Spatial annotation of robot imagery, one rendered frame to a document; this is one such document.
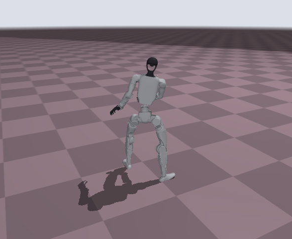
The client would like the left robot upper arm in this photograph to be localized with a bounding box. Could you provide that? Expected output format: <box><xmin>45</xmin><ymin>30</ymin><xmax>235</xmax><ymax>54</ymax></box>
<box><xmin>126</xmin><ymin>75</ymin><xmax>140</xmax><ymax>99</ymax></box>

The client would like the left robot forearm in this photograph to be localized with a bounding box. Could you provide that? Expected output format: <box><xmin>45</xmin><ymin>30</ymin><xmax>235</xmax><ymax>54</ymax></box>
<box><xmin>118</xmin><ymin>92</ymin><xmax>129</xmax><ymax>110</ymax></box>

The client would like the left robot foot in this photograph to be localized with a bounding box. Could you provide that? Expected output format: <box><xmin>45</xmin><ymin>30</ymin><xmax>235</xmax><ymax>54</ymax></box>
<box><xmin>123</xmin><ymin>159</ymin><xmax>132</xmax><ymax>169</ymax></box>

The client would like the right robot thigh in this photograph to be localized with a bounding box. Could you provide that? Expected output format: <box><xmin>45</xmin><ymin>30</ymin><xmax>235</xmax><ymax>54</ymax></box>
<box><xmin>151</xmin><ymin>115</ymin><xmax>167</xmax><ymax>153</ymax></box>

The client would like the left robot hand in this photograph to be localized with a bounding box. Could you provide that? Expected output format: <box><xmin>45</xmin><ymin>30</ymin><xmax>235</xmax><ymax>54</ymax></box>
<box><xmin>110</xmin><ymin>106</ymin><xmax>120</xmax><ymax>115</ymax></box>

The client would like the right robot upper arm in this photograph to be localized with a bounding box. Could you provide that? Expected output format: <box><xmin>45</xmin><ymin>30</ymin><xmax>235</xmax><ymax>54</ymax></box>
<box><xmin>156</xmin><ymin>79</ymin><xmax>166</xmax><ymax>99</ymax></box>

